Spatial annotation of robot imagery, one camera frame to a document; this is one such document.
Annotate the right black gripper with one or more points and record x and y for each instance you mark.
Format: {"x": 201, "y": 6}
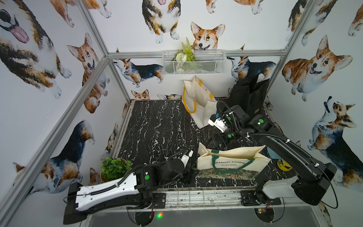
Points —
{"x": 219, "y": 137}

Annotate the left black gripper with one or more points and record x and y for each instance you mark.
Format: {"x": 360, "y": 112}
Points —
{"x": 191, "y": 170}

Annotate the cream tote bag green handles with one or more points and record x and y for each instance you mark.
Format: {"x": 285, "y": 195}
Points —
{"x": 243, "y": 163}

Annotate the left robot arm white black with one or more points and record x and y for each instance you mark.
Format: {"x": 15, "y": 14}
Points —
{"x": 137, "y": 190}

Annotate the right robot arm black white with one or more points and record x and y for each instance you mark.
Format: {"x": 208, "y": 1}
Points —
{"x": 312, "y": 179}

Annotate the black canvas tote bag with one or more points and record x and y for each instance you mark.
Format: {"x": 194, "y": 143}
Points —
{"x": 249, "y": 94}

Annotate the light blue dustpan scoop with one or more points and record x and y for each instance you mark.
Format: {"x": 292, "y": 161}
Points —
{"x": 272, "y": 154}

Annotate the potted green plant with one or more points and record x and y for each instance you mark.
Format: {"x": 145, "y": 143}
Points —
{"x": 113, "y": 169}

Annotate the artificial fern and white flower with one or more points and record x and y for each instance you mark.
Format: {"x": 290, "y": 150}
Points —
{"x": 184, "y": 58}

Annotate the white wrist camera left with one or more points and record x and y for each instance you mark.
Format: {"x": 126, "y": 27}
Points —
{"x": 186, "y": 158}

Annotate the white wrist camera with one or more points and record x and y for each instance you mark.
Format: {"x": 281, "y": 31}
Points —
{"x": 217, "y": 122}
{"x": 186, "y": 158}

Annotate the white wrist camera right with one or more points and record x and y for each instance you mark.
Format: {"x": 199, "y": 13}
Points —
{"x": 217, "y": 122}

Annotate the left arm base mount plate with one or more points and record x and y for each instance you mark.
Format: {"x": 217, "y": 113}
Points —
{"x": 156, "y": 201}

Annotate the cream tote bag yellow handles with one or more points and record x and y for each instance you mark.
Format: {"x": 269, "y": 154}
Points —
{"x": 198, "y": 101}

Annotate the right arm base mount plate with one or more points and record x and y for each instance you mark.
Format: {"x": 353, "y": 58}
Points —
{"x": 253, "y": 198}

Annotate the white wire wall basket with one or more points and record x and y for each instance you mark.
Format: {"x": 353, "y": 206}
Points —
{"x": 198, "y": 62}

